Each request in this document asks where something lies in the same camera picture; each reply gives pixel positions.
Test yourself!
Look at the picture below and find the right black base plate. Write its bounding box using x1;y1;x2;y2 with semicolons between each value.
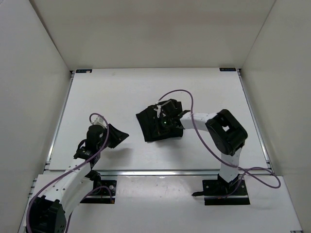
202;180;250;206

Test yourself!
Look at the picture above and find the blue corner label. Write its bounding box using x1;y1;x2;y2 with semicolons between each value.
219;67;236;72
75;69;92;73

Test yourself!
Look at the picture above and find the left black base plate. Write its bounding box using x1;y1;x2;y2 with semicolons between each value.
80;176;117;204

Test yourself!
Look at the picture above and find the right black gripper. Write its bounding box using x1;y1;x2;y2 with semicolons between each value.
152;115;173;138

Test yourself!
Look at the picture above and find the right blue corner label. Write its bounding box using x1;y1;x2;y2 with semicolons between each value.
219;67;236;72

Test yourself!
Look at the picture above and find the black pleated skirt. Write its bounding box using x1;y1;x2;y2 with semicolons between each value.
136;99;183;142

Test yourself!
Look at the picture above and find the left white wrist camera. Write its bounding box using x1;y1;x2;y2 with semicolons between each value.
93;116;106;128

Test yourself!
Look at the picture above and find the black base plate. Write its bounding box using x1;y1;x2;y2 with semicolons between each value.
202;180;250;206
80;176;117;204

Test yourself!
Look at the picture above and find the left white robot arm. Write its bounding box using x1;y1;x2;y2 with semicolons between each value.
26;124;129;233

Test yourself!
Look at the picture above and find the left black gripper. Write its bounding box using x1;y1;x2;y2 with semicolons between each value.
99;122;129;149

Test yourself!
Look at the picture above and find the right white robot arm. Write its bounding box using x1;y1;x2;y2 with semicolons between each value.
153;100;248;195

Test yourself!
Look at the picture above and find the left blue corner label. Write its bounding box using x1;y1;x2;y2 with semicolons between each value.
75;69;92;73

